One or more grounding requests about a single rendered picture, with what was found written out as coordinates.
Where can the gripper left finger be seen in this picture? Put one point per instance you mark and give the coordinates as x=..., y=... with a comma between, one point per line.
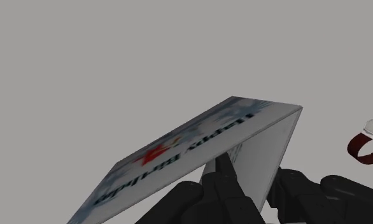
x=217, y=192

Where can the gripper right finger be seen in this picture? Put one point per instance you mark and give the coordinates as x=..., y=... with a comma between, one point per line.
x=313, y=198

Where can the white printed greeting card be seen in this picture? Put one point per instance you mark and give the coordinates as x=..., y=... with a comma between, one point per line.
x=186, y=158

